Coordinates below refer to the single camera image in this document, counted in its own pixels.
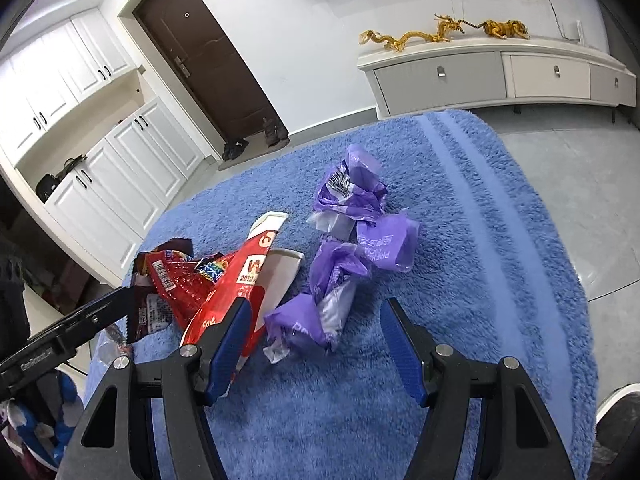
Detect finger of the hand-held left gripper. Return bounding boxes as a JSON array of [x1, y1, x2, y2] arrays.
[[52, 285, 137, 347]]

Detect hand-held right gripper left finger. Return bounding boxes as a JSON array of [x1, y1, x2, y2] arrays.
[[59, 299, 252, 480]]

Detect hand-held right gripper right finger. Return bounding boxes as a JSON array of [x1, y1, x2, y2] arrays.
[[380, 297, 573, 480]]

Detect dark red snack wrapper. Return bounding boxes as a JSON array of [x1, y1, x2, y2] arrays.
[[131, 239, 236, 338]]

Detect red and white snack bag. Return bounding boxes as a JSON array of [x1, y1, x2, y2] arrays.
[[179, 211, 305, 396]]

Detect purple plastic wrapper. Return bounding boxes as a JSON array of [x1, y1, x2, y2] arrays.
[[356, 215, 421, 273], [307, 144, 388, 238], [264, 242, 373, 363]]

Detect white round trash bin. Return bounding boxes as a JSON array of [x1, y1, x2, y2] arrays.
[[594, 384, 640, 471]]

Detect blue white printed cloth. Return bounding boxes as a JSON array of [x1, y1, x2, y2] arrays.
[[0, 370, 83, 471]]

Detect blue fluffy blanket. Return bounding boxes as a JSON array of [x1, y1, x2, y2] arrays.
[[82, 109, 601, 480]]

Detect black bag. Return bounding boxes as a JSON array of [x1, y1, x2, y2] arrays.
[[36, 157, 88, 201]]

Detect white base cupboard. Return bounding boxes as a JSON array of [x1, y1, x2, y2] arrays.
[[42, 96, 206, 286]]

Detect grey door mat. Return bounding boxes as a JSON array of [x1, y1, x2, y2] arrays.
[[217, 135, 293, 168]]

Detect black shoes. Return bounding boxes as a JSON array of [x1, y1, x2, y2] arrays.
[[220, 139, 249, 161]]

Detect brown boots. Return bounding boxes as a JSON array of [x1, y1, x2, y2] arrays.
[[261, 117, 290, 148]]

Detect brown entrance door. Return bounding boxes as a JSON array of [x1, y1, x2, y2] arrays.
[[135, 0, 288, 141]]

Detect white grey television cabinet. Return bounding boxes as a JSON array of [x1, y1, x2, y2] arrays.
[[356, 35, 638, 121]]

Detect golden dragon ornament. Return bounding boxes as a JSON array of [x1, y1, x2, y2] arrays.
[[360, 30, 416, 53], [432, 12, 468, 43]]

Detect golden tiger ornament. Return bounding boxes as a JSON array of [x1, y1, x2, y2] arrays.
[[480, 19, 530, 41]]

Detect white wall cupboard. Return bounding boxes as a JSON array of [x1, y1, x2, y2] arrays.
[[0, 5, 136, 168]]

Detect television cables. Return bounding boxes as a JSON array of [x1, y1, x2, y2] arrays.
[[502, 0, 566, 36]]

